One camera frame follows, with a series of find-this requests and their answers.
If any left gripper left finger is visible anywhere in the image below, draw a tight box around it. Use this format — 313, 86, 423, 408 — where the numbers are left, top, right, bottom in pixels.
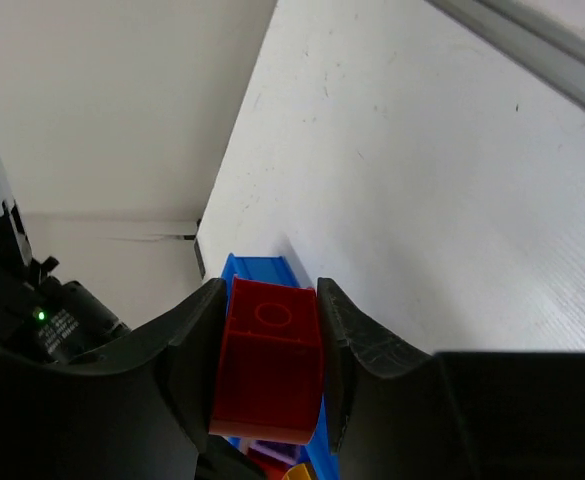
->
0, 279, 227, 479

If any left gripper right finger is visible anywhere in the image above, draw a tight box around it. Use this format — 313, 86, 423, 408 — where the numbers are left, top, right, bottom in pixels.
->
317, 278, 585, 479

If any purple paw lego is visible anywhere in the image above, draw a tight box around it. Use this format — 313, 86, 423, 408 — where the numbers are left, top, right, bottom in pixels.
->
249, 440, 302, 465

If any red curved lego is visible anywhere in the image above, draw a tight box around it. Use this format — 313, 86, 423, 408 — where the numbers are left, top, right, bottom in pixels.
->
207, 276, 323, 446

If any small red lego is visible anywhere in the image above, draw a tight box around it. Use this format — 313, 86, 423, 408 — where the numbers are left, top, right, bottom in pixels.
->
246, 447, 292, 480

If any yellow rounded lego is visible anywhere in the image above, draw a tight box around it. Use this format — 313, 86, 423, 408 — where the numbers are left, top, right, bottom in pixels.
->
282, 462, 318, 480

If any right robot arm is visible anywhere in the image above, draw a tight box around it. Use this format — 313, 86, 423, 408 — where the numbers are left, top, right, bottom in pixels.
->
0, 157, 130, 363

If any blue divided bin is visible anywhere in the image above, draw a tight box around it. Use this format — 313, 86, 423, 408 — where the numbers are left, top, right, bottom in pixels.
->
220, 252, 341, 480

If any aluminium frame rail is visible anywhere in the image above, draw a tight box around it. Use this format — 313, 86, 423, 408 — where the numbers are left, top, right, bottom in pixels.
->
431, 0, 585, 110

